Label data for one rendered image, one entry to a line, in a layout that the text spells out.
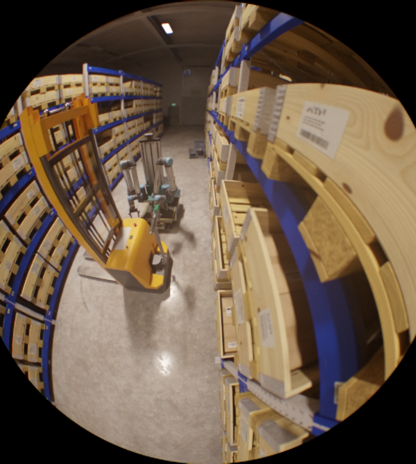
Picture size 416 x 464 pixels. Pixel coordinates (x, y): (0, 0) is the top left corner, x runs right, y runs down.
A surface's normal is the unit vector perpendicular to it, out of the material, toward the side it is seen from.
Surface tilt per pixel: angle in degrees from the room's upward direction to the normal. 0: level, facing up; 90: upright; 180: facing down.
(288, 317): 0
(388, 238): 90
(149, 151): 90
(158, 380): 0
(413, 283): 90
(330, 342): 90
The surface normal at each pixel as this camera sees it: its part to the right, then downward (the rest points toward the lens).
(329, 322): -1.00, -0.02
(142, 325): 0.07, -0.65
